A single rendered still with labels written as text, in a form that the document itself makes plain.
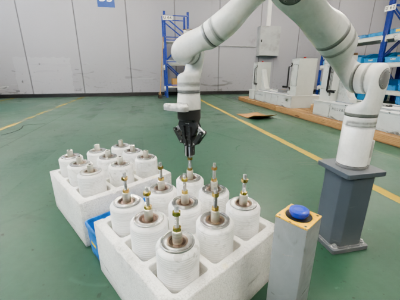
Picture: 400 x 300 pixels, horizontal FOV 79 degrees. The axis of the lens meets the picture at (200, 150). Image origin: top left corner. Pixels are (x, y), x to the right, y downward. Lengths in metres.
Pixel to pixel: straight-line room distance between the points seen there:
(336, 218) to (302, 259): 0.43
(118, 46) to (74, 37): 1.04
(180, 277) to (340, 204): 0.60
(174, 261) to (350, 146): 0.65
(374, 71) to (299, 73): 3.14
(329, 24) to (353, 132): 0.36
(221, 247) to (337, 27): 0.59
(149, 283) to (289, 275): 0.30
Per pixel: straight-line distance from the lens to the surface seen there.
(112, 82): 6.98
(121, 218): 0.71
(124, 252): 0.67
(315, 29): 0.69
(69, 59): 7.17
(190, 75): 0.74
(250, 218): 0.68
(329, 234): 1.02
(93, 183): 0.96
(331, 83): 3.41
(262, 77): 5.21
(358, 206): 0.98
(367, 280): 0.98
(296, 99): 4.00
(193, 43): 0.72
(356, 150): 0.91
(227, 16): 0.68
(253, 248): 0.68
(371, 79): 0.87
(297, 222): 0.55
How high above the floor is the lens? 0.60
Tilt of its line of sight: 18 degrees down
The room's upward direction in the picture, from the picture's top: straight up
